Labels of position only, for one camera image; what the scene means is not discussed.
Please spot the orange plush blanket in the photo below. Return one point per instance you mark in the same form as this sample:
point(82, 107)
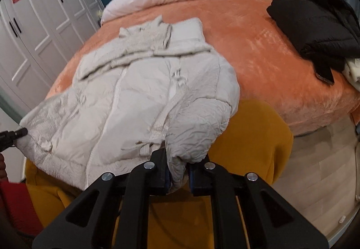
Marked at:
point(253, 55)

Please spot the small white floor object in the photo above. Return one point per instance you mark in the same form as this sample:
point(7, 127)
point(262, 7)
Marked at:
point(342, 219)

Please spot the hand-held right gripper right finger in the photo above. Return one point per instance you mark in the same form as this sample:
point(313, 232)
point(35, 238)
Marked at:
point(191, 178)

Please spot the cream cloth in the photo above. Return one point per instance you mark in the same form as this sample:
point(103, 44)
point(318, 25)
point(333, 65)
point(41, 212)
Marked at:
point(353, 69)

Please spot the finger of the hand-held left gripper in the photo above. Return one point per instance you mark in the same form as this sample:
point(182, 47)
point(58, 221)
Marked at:
point(15, 135)

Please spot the black puffer jacket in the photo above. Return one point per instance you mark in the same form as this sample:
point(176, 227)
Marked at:
point(317, 24)

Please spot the white wardrobe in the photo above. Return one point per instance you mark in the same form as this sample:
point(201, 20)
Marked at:
point(42, 27)

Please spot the white puffer jacket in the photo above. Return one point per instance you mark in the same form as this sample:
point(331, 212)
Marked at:
point(135, 91)

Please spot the dark smartphone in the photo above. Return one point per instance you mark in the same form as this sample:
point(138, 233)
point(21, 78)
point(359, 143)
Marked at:
point(324, 78)

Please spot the person's red-sleeved left forearm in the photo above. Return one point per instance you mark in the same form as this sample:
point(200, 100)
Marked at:
point(17, 206)

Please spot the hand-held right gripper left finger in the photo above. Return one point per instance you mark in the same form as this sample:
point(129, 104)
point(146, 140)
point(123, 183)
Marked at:
point(166, 178)

